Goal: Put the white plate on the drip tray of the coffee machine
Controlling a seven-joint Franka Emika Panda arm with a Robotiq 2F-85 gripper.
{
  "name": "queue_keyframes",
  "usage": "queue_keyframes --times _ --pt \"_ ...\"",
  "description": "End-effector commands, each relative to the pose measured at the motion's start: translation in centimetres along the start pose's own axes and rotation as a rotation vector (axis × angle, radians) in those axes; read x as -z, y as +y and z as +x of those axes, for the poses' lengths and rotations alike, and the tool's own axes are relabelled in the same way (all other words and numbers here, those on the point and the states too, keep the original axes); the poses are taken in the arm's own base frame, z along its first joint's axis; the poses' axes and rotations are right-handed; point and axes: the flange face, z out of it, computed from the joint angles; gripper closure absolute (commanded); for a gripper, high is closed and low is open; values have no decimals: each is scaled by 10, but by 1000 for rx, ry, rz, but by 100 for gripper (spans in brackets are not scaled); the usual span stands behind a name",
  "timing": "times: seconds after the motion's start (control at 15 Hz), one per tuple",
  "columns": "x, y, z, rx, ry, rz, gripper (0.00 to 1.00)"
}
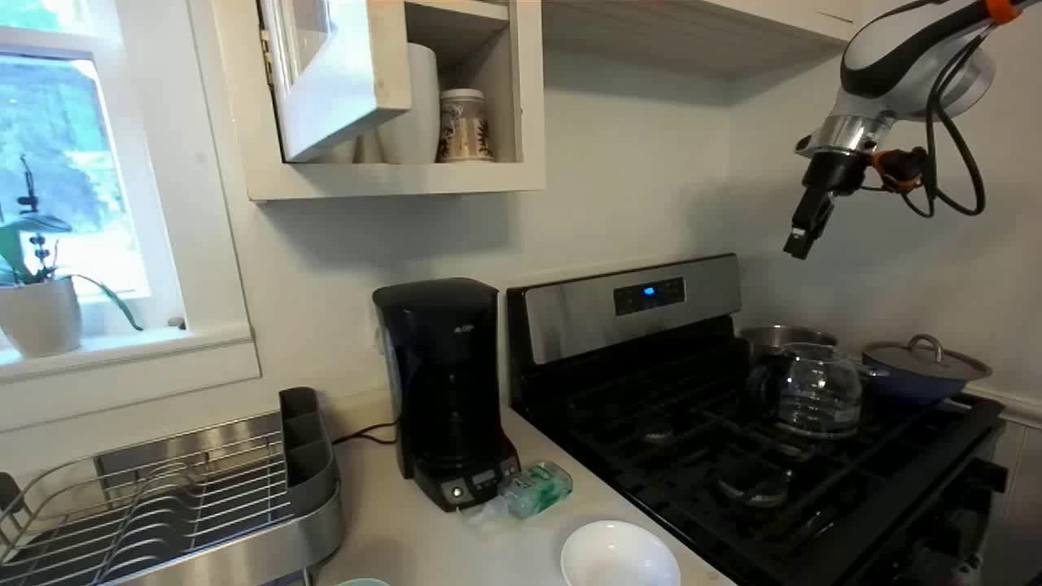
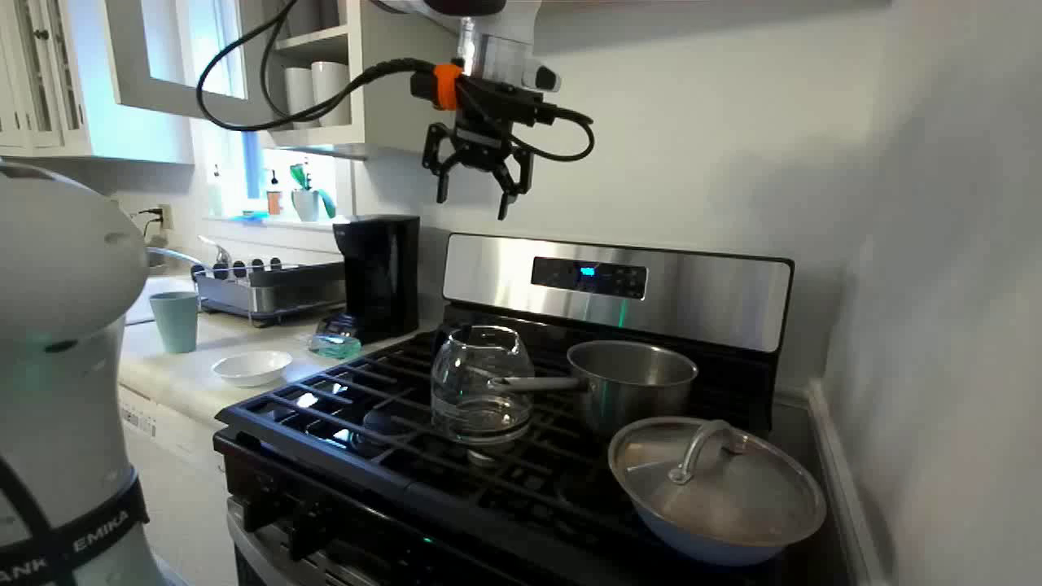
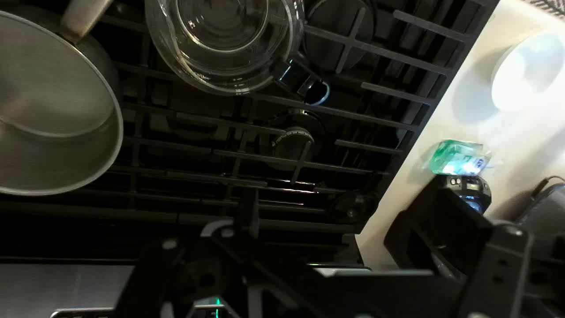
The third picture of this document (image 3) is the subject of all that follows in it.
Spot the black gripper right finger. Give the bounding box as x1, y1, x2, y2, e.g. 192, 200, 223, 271
384, 175, 531, 318

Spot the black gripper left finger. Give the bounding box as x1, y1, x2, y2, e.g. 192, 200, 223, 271
114, 221, 306, 318

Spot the white plate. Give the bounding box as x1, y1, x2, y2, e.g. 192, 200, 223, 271
490, 30, 565, 112

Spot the glass coffee carafe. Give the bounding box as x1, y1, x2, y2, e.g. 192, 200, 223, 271
144, 0, 329, 106

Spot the green plastic wrapped sponge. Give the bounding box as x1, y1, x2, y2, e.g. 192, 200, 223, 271
426, 140, 488, 177

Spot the black gas stove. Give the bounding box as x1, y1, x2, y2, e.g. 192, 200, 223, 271
1, 0, 499, 262

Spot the stainless steel saucepan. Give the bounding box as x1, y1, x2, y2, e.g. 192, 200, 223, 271
0, 0, 123, 196

